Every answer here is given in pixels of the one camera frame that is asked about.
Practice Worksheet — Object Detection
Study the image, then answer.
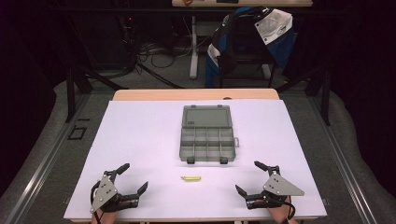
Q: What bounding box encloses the background desk with white legs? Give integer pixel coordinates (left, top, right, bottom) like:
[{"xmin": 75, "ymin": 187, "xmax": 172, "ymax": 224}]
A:
[{"xmin": 171, "ymin": 0, "xmax": 314, "ymax": 80}]

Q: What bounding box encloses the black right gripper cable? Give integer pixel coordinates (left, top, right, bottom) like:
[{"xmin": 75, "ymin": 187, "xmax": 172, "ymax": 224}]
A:
[{"xmin": 274, "ymin": 199, "xmax": 297, "ymax": 222}]

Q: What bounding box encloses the person's left hand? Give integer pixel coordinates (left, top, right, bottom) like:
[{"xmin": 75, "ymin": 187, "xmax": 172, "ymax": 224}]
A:
[{"xmin": 98, "ymin": 199, "xmax": 140, "ymax": 217}]

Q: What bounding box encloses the black metal stand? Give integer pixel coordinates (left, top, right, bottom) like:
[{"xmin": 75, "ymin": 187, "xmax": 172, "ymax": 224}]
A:
[
  {"xmin": 64, "ymin": 64, "xmax": 129, "ymax": 124},
  {"xmin": 275, "ymin": 63, "xmax": 332, "ymax": 127}
]

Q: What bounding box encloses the bundle of floor cables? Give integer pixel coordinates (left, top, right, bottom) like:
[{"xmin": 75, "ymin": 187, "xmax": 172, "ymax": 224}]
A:
[{"xmin": 124, "ymin": 18, "xmax": 216, "ymax": 90}]

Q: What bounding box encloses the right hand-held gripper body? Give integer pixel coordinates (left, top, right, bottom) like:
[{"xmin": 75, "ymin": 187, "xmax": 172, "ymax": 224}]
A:
[{"xmin": 245, "ymin": 173, "xmax": 305, "ymax": 211}]

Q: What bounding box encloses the aluminium floor rail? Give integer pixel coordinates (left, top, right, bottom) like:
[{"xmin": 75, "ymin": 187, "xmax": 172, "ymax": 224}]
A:
[
  {"xmin": 306, "ymin": 92, "xmax": 379, "ymax": 224},
  {"xmin": 4, "ymin": 92, "xmax": 92, "ymax": 224}
]

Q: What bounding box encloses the black chair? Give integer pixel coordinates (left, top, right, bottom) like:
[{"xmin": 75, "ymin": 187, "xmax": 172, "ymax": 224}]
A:
[{"xmin": 218, "ymin": 12, "xmax": 278, "ymax": 89}]

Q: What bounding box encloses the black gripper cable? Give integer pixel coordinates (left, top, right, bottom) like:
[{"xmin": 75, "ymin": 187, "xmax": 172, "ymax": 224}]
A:
[
  {"xmin": 90, "ymin": 181, "xmax": 104, "ymax": 224},
  {"xmin": 274, "ymin": 199, "xmax": 297, "ymax": 222}
]

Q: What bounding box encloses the grey plastic compartment box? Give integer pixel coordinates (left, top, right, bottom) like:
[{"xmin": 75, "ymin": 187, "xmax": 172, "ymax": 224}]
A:
[{"xmin": 178, "ymin": 104, "xmax": 240, "ymax": 165}]

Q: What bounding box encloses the dark equipment with red light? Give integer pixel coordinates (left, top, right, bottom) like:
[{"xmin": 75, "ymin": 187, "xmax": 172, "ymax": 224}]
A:
[{"xmin": 116, "ymin": 12, "xmax": 139, "ymax": 63}]

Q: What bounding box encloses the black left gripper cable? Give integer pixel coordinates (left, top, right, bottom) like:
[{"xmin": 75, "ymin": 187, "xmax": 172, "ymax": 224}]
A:
[{"xmin": 90, "ymin": 181, "xmax": 104, "ymax": 224}]

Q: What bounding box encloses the person's right hand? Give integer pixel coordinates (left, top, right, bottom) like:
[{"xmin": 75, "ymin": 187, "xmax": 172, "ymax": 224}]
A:
[{"xmin": 248, "ymin": 195, "xmax": 292, "ymax": 217}]

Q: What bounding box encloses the blue white black jacket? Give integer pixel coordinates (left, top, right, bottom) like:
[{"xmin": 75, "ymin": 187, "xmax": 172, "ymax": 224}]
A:
[{"xmin": 205, "ymin": 7, "xmax": 295, "ymax": 89}]

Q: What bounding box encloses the white table sheet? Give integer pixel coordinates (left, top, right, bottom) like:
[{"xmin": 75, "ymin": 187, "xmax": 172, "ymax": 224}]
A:
[{"xmin": 63, "ymin": 99, "xmax": 328, "ymax": 221}]

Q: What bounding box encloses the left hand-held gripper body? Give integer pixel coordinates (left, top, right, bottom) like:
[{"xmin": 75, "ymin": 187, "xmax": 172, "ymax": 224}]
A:
[{"xmin": 90, "ymin": 170, "xmax": 140, "ymax": 215}]

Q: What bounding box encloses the wooden table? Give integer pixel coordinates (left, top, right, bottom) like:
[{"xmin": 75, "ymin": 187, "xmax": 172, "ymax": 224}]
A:
[{"xmin": 69, "ymin": 88, "xmax": 325, "ymax": 224}]

